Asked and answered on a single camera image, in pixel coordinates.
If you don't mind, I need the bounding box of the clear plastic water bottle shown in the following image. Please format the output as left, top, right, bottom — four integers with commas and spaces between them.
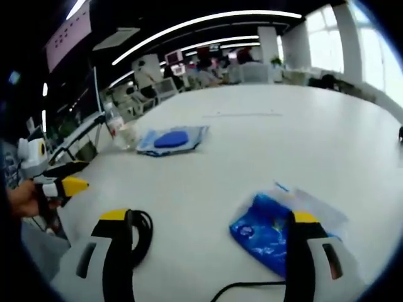
102, 101, 128, 148

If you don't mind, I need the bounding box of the ceiling light strip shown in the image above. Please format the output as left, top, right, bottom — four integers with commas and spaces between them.
111, 9, 303, 66

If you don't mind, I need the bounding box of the computer monitor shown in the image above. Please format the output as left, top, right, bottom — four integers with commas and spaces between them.
56, 66, 105, 122

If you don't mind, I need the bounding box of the small green desk plant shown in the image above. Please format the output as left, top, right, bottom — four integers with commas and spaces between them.
59, 121, 76, 136

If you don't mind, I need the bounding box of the blue mouse pad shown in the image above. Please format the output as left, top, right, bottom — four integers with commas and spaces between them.
135, 125, 211, 157

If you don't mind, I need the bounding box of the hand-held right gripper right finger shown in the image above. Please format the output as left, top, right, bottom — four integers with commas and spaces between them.
284, 210, 361, 302

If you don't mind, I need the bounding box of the ceiling air conditioner panel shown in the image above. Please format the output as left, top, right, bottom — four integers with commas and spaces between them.
93, 27, 141, 51

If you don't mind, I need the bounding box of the person's left hand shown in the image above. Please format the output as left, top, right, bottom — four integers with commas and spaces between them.
8, 181, 44, 218

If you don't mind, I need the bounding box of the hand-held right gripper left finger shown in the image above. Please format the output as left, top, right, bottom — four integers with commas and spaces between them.
59, 208, 136, 302

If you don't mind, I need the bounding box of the large hanging display screen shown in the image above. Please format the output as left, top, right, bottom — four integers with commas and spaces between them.
45, 15, 93, 74

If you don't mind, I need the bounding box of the white table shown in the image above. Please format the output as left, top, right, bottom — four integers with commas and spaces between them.
50, 84, 403, 302

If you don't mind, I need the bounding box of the white office desk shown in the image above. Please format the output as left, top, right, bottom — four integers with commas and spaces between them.
47, 113, 106, 164

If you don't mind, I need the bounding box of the white mesh office chair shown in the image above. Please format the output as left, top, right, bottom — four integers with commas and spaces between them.
156, 78, 177, 102

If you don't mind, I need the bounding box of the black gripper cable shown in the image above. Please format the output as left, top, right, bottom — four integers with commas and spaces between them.
213, 281, 287, 302

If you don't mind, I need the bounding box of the blue patterned packet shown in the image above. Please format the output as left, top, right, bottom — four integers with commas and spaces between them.
229, 181, 347, 278

